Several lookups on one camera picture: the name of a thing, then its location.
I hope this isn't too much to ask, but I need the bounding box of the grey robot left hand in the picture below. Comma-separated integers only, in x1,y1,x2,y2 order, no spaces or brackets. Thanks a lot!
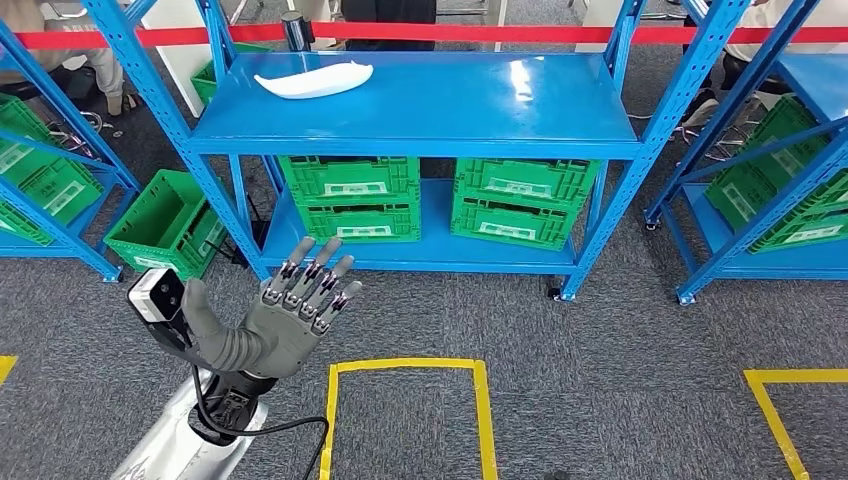
182,237,364,380

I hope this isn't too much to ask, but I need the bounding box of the white curved plastic part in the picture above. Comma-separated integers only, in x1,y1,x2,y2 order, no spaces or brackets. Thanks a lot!
253,60,374,101

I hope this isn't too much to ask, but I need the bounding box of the blue metal shelf rack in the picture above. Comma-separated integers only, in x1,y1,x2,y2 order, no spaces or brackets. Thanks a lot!
643,0,848,306
0,19,142,284
82,0,753,303

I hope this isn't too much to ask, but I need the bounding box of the green plastic crate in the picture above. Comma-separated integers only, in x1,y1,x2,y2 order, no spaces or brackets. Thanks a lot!
190,42,273,104
748,198,848,255
278,156,421,207
296,198,423,244
103,169,229,281
16,158,105,227
455,158,601,212
0,92,61,177
0,198,54,248
703,95,848,230
451,198,578,252

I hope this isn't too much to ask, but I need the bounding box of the chrome chair base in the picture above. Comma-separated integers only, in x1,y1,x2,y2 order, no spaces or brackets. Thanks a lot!
44,111,124,164
672,119,753,162

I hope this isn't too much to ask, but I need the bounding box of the white panel desk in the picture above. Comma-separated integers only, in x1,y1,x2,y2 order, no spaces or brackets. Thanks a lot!
574,0,641,54
140,0,217,117

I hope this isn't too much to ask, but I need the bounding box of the red barrier belt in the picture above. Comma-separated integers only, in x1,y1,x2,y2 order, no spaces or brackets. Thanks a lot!
13,23,848,51

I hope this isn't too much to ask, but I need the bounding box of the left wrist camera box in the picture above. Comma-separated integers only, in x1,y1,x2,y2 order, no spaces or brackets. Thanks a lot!
127,268,200,366

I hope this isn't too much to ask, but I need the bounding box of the black barrier post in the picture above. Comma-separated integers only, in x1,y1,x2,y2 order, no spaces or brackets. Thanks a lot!
281,11,316,53

